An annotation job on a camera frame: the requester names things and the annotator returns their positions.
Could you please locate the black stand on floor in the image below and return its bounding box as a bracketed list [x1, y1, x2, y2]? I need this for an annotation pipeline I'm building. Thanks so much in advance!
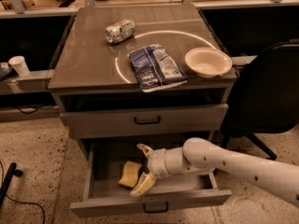
[0, 162, 23, 207]

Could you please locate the open grey middle drawer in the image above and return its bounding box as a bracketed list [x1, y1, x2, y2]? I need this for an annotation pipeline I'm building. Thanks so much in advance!
[70, 133, 232, 217]

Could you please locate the white paper cup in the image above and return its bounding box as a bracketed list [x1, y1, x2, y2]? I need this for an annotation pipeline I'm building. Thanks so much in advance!
[8, 56, 30, 77]

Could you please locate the crushed silver soda can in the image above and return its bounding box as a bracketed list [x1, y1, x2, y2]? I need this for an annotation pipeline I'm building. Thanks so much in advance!
[105, 19, 135, 44]

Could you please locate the white bowl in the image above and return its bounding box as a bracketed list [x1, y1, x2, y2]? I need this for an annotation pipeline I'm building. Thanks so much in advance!
[185, 48, 233, 78]

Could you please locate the yellow sponge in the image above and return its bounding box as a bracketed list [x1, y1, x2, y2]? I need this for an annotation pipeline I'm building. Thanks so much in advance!
[119, 161, 142, 189]

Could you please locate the closed grey top drawer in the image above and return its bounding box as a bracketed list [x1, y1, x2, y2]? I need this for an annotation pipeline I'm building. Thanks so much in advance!
[61, 104, 228, 139]

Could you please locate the black top drawer handle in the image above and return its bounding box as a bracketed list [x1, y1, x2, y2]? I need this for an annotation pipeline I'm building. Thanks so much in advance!
[134, 116, 161, 125]

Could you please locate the black office chair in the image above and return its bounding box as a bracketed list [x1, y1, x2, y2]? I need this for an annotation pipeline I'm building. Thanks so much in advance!
[221, 42, 299, 160]

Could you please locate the grey drawer cabinet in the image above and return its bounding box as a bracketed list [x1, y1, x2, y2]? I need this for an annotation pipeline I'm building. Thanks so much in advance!
[47, 4, 238, 161]

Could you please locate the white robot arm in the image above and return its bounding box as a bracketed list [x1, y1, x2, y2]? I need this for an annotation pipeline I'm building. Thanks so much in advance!
[131, 137, 299, 207]

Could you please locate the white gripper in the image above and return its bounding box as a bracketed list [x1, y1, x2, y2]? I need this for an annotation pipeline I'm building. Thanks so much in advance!
[130, 144, 199, 197]

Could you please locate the blue chip bag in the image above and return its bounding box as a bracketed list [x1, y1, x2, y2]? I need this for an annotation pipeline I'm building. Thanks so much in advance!
[128, 44, 188, 92]

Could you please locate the black middle drawer handle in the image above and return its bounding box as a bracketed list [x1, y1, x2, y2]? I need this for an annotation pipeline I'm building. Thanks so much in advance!
[143, 202, 169, 214]

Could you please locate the black floor cable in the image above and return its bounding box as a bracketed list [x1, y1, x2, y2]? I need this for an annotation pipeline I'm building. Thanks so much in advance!
[0, 161, 47, 224]

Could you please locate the black drawer handle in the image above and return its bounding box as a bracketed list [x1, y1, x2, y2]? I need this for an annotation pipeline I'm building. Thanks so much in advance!
[143, 202, 169, 214]
[134, 116, 161, 125]

